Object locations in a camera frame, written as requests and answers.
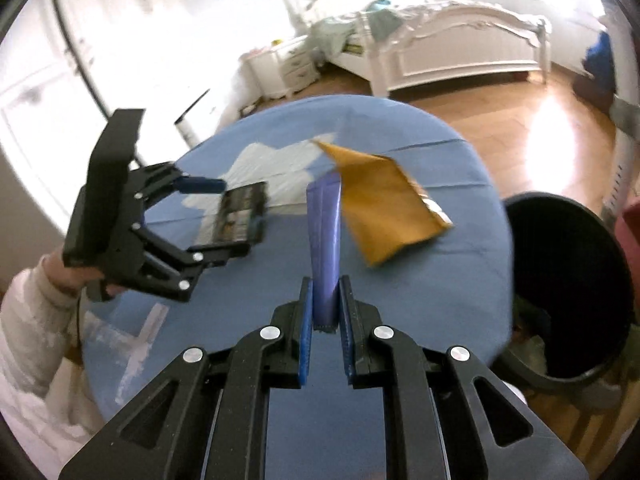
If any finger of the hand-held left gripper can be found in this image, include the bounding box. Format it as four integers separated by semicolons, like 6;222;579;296
130;225;251;303
132;162;226;211

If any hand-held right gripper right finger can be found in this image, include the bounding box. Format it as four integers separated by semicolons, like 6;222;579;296
338;275;591;480

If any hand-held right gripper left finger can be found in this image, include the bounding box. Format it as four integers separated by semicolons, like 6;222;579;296
59;276;315;480

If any dark printed snack packet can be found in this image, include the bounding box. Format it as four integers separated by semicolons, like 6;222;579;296
200;181;271;256

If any purple snack packet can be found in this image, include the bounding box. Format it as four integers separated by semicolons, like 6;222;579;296
306;172;345;333

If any black round trash bin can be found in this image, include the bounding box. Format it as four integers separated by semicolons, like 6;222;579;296
492;192;632;395

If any person's left forearm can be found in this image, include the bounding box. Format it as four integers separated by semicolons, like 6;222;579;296
0;255;106;461

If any person's left hand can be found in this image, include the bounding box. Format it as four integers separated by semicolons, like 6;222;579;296
47;255;127;303

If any white tissue paper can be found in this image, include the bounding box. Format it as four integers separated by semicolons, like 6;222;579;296
182;132;337;211

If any clear plastic wrap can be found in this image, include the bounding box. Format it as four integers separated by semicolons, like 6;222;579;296
84;304;170;403

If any blue tablecloth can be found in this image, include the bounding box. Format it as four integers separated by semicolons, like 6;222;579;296
80;94;516;480

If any yellow snack packet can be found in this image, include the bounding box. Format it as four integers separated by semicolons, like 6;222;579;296
310;139;453;267

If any white nightstand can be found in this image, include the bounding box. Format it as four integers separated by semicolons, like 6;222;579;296
240;35;321;101

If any white wardrobe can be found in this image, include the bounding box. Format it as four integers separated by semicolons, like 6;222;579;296
0;0;281;241

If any teal and white bedding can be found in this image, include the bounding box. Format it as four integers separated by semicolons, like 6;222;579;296
306;0;406;63

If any white wooden bed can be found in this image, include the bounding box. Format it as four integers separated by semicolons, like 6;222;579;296
282;0;551;98

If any pink and grey chair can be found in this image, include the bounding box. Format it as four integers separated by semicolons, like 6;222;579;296
600;95;640;321

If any blue bag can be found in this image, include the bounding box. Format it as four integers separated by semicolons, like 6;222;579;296
582;32;617;97

